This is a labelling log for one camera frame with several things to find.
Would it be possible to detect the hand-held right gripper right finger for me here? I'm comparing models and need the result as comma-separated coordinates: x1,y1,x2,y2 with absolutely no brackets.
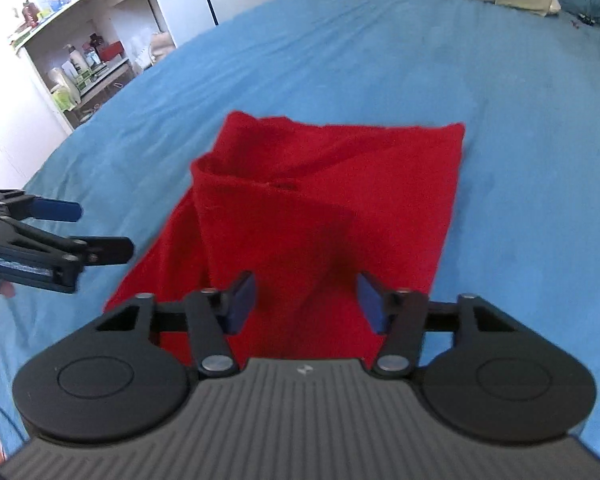
356,271,522,379

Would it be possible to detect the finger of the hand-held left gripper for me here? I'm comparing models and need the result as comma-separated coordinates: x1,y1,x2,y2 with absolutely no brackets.
0,188,83,224
0,216,135,267

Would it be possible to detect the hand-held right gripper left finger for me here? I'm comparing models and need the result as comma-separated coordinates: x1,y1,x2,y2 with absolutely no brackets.
96,270,257,377

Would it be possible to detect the red knit sweater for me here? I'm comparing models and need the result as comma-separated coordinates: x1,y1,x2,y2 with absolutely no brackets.
102,110,467,369

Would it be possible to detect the white pump bottle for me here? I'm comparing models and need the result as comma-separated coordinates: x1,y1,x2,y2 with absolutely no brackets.
61,44,90,80

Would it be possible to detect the bed with blue sheet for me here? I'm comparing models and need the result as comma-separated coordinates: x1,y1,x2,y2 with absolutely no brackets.
0,0,600,467

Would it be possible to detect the white shelf unit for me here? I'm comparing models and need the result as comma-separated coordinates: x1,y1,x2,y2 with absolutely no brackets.
7,0,182,132

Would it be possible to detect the black cable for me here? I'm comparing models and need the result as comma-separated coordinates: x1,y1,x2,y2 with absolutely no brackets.
0,383,27,445

